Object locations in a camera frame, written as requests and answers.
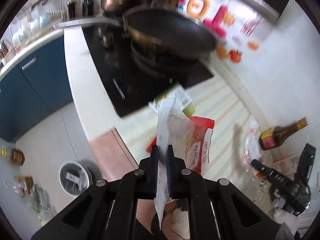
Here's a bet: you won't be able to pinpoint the brown sauce bottle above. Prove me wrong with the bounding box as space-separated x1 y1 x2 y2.
259 117 308 150

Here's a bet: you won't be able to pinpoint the red snack bag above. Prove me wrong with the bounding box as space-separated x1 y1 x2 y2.
146 107 216 176

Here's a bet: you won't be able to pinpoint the green white carton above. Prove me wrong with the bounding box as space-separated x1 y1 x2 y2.
148 83 195 115

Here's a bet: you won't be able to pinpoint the brown cardboard box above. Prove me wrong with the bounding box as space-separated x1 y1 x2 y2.
15 176 34 195

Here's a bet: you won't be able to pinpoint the clear bag of greens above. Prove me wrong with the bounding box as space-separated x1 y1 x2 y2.
27 184 57 223

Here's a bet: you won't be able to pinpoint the yellow cooking oil bottle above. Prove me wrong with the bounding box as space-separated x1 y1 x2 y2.
1 146 25 166

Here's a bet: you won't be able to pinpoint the pink cloth mat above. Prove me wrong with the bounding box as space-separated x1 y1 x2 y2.
88 127 190 240

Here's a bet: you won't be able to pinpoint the clear plastic bag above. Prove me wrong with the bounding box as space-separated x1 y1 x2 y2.
244 119 272 214

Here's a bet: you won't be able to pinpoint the black gas stove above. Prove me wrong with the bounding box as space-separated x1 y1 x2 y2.
82 25 213 118

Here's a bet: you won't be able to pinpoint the white round trash bin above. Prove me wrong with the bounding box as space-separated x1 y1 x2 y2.
59 161 92 197

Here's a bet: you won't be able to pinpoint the dark soy sauce bottle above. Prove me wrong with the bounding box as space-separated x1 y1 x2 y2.
67 0 76 20

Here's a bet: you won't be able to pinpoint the black wok pan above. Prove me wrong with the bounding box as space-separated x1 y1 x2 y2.
52 4 220 61

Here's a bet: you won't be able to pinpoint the blue kitchen cabinets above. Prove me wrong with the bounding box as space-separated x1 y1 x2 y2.
1 37 73 142

